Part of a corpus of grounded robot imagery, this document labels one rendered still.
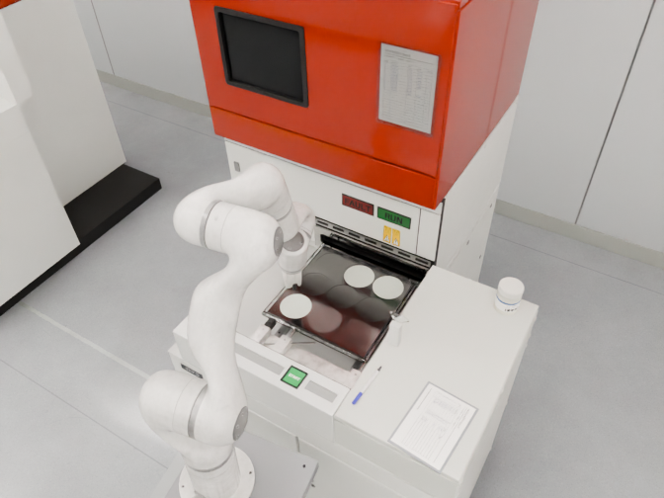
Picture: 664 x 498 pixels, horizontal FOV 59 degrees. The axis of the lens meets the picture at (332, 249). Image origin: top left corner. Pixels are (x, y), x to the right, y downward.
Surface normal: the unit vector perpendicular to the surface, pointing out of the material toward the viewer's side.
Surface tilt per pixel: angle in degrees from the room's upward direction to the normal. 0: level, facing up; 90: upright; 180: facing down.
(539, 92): 90
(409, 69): 90
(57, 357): 0
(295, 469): 2
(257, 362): 0
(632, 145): 90
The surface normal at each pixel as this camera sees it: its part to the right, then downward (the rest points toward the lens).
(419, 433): -0.03, -0.71
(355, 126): -0.52, 0.61
